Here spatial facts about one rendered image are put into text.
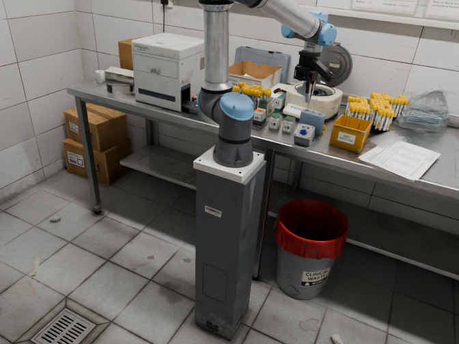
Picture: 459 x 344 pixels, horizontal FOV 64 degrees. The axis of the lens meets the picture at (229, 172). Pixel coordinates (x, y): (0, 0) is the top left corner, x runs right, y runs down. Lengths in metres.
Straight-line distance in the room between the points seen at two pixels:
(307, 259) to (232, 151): 0.78
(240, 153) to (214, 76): 0.29
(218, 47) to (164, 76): 0.56
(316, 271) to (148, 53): 1.32
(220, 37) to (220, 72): 0.12
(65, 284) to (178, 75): 1.24
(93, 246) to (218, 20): 1.58
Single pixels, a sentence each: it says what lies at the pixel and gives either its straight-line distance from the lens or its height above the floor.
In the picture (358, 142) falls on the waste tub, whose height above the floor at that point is 0.92.
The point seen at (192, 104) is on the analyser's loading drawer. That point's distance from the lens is 1.81.
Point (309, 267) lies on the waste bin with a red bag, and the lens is 1.90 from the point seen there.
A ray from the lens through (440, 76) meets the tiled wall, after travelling 2.10.
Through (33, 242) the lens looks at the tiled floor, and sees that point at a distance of 2.53.
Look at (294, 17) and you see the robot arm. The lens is 1.30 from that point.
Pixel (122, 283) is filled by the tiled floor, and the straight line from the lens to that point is 2.14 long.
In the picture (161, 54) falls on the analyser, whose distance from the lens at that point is 1.80.
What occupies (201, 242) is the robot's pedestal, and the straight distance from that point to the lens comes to 1.54.
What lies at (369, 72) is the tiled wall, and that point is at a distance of 2.11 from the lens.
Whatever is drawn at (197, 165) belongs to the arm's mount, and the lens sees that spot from 1.33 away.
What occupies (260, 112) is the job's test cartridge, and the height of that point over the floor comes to 0.95.
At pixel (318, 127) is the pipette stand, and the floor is 0.92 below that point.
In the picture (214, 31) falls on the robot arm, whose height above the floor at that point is 1.33.
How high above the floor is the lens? 1.56
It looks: 31 degrees down
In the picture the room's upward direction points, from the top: 4 degrees clockwise
